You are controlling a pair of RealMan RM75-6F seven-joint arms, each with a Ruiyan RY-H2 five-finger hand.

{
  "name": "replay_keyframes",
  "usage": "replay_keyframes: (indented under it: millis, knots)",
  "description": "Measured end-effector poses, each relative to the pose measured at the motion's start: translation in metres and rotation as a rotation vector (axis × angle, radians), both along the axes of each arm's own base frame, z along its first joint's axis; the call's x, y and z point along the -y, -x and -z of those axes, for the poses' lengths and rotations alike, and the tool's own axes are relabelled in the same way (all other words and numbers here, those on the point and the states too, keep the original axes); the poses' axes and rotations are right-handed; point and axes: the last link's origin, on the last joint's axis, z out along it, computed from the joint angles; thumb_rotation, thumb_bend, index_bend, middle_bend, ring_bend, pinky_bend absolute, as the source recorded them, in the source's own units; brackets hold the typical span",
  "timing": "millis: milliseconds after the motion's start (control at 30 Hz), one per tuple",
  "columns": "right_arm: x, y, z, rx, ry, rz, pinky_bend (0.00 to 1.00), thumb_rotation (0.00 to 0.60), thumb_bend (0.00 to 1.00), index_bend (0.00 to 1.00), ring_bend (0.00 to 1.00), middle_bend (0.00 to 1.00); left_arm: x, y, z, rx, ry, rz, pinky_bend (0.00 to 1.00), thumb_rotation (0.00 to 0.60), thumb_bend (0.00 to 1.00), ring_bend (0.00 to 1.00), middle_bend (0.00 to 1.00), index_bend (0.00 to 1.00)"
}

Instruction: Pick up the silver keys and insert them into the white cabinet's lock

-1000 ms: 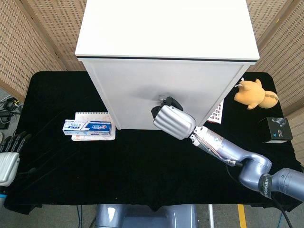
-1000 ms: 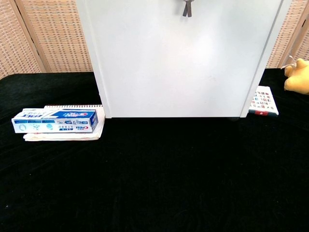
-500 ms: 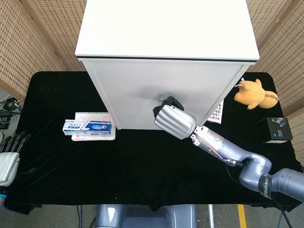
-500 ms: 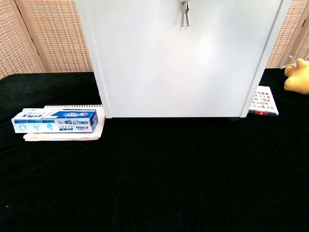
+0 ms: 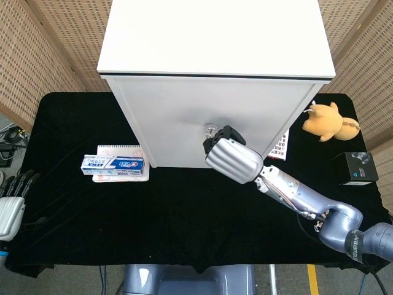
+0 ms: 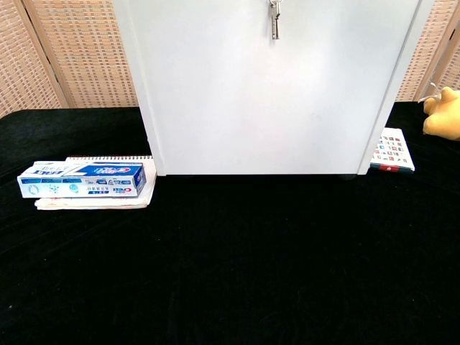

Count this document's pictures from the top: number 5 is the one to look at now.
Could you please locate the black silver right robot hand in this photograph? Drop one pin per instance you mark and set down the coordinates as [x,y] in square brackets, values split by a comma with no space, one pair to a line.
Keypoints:
[233,159]

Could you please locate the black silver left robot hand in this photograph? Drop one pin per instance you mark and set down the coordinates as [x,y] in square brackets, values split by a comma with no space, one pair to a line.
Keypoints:
[10,212]

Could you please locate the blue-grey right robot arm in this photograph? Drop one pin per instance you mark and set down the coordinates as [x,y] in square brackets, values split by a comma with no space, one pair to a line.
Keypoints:
[337,224]

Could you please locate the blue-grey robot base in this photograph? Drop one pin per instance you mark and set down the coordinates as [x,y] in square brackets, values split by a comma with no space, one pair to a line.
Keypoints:
[187,281]

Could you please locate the white cabinet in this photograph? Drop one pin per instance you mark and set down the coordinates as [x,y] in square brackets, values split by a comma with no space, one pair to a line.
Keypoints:
[215,46]

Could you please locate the white spiral notebook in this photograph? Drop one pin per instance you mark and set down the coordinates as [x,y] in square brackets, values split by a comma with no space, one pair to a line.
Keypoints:
[135,150]

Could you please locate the black velvet tablecloth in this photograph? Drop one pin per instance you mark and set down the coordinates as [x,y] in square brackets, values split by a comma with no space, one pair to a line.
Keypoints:
[153,221]

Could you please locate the yellow plush toy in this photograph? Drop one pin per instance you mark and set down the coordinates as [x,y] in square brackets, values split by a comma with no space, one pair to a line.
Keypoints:
[328,124]

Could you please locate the blue white toothpaste box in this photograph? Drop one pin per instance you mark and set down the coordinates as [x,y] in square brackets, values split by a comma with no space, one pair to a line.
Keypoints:
[113,165]

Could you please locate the white table leg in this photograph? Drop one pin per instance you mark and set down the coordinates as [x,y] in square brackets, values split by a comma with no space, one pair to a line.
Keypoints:
[273,279]

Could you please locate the black product box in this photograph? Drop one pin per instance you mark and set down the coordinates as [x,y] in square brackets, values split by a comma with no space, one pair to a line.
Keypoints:
[359,167]

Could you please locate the wicker folding screen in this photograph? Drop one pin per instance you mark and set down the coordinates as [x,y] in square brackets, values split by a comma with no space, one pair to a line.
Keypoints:
[362,46]
[46,46]

